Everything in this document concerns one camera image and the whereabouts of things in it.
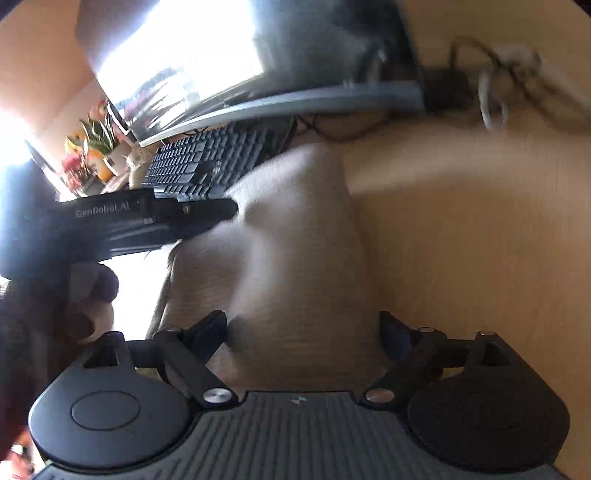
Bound dark-gloved left hand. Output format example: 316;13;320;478
1;263;119;457

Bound potted tulip flowers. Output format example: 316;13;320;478
79;99;124;183

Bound black curved computer monitor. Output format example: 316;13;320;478
75;1;426;146

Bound black cable bundle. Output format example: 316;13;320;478
294;36;591;144

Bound red flower pot plant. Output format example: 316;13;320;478
61;153;104;197

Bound yellow plush toy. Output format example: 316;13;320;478
64;132;87;156

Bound beige striped knit garment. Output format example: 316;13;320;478
150;145;389;393

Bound black mechanical keyboard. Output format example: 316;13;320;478
142;117;297;201

